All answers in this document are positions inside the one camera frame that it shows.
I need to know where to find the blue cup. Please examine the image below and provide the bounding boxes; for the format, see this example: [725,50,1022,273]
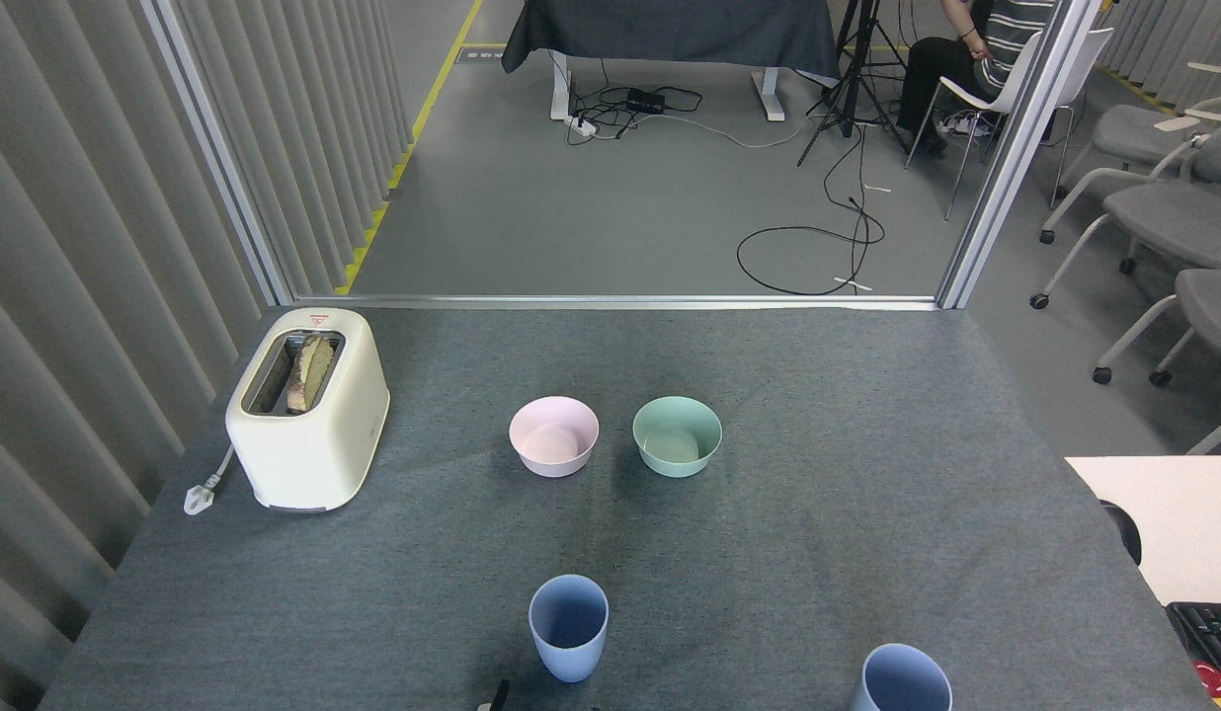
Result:
[850,643,953,711]
[529,574,611,683]

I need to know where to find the pink bowl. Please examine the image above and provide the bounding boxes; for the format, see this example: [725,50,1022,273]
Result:
[509,396,601,479]

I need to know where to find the green bowl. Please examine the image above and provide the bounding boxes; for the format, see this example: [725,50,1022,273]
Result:
[632,396,723,479]

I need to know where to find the cream white toaster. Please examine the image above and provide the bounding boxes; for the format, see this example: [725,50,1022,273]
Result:
[224,307,391,514]

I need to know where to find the white toaster power plug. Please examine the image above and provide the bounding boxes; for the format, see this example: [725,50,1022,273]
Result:
[183,444,238,517]

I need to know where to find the toasted bread slice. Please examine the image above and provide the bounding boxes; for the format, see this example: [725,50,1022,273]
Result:
[285,334,337,414]

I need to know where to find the black round object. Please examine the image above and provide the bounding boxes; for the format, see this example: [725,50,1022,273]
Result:
[1100,500,1143,566]

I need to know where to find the dark grey tablecloth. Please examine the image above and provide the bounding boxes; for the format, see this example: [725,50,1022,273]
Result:
[501,0,842,82]

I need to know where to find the black tripod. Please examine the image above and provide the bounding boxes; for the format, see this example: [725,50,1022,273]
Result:
[796,0,913,167]

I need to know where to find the white desk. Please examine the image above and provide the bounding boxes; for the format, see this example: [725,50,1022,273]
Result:
[1065,455,1221,606]

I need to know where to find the black keyboard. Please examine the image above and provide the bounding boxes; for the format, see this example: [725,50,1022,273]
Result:
[1165,601,1221,682]

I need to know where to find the white chair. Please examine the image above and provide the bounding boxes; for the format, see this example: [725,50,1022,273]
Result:
[905,28,1115,220]

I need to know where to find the grey chair on wheels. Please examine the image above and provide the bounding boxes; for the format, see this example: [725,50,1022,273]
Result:
[1093,269,1221,386]
[1030,128,1221,310]
[1040,61,1221,245]

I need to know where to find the person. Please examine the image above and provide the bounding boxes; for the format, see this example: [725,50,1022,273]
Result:
[897,0,1056,154]

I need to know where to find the silver frame crossbar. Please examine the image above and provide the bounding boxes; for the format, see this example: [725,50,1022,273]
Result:
[292,294,942,312]

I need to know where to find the black floor cable loop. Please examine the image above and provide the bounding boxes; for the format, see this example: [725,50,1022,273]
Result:
[736,123,886,297]

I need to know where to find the white floor cable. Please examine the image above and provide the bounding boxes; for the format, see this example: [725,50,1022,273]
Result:
[660,111,819,149]

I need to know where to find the white table frame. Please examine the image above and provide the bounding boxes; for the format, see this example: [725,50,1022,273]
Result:
[549,51,785,122]

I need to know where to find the silver frame post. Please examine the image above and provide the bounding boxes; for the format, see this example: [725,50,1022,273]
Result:
[141,0,297,307]
[935,0,1105,310]

